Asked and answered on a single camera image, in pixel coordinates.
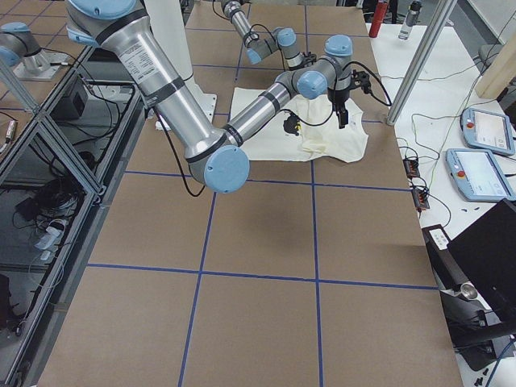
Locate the wooden beam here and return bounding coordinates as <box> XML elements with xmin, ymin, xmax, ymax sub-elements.
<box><xmin>475</xmin><ymin>0</ymin><xmax>516</xmax><ymax>101</ymax></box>

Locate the black box under table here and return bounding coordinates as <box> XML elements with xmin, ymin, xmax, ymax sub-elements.
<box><xmin>61</xmin><ymin>78</ymin><xmax>88</xmax><ymax>119</ymax></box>

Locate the white pedestal column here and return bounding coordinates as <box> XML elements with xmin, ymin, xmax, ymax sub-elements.
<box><xmin>144</xmin><ymin>0</ymin><xmax>217</xmax><ymax>123</ymax></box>

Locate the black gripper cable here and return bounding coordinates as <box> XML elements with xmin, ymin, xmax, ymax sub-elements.
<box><xmin>160</xmin><ymin>60</ymin><xmax>393</xmax><ymax>198</ymax></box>

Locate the upper red circuit board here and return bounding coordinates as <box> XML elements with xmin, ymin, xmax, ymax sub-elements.
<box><xmin>403</xmin><ymin>157</ymin><xmax>420</xmax><ymax>178</ymax></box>

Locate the far blue teach pendant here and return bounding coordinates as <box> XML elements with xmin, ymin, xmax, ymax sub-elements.
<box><xmin>460</xmin><ymin>107</ymin><xmax>515</xmax><ymax>156</ymax></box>

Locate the red water bottle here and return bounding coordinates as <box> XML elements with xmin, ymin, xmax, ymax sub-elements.
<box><xmin>368</xmin><ymin>0</ymin><xmax>389</xmax><ymax>38</ymax></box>

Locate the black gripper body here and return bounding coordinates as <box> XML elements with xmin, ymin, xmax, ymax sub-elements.
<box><xmin>300</xmin><ymin>52</ymin><xmax>317</xmax><ymax>68</ymax></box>
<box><xmin>327</xmin><ymin>88</ymin><xmax>350</xmax><ymax>114</ymax></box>

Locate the blue teach pendant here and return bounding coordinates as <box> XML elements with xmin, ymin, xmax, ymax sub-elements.
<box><xmin>445</xmin><ymin>148</ymin><xmax>515</xmax><ymax>202</ymax></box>
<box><xmin>460</xmin><ymin>107</ymin><xmax>515</xmax><ymax>156</ymax></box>

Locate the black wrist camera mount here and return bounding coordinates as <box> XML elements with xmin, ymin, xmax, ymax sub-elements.
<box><xmin>351</xmin><ymin>70</ymin><xmax>372</xmax><ymax>94</ymax></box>

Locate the cream long-sleeve cat shirt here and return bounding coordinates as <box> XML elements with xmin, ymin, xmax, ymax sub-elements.
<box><xmin>241</xmin><ymin>95</ymin><xmax>368</xmax><ymax>163</ymax></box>

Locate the red circuit board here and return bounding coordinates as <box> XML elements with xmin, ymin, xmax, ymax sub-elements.
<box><xmin>411</xmin><ymin>187</ymin><xmax>430</xmax><ymax>212</ymax></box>
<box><xmin>403</xmin><ymin>157</ymin><xmax>420</xmax><ymax>178</ymax></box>

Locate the lower red circuit board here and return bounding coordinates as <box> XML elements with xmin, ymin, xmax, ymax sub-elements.
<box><xmin>411</xmin><ymin>187</ymin><xmax>430</xmax><ymax>212</ymax></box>

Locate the near blue teach pendant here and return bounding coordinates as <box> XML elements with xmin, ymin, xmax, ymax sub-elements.
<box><xmin>445</xmin><ymin>148</ymin><xmax>515</xmax><ymax>202</ymax></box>

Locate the aluminium frame cabinet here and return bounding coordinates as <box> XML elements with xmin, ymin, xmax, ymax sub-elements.
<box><xmin>1</xmin><ymin>36</ymin><xmax>145</xmax><ymax>386</ymax></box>

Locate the aluminium frame post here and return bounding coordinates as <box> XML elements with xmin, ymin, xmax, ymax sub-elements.
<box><xmin>386</xmin><ymin>0</ymin><xmax>458</xmax><ymax>126</ymax></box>

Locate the white power strip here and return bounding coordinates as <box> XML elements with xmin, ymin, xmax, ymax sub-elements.
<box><xmin>34</xmin><ymin>218</ymin><xmax>68</xmax><ymax>261</ymax></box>

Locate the clear grey-capped bottle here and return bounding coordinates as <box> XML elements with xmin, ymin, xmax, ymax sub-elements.
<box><xmin>397</xmin><ymin>0</ymin><xmax>422</xmax><ymax>40</ymax></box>

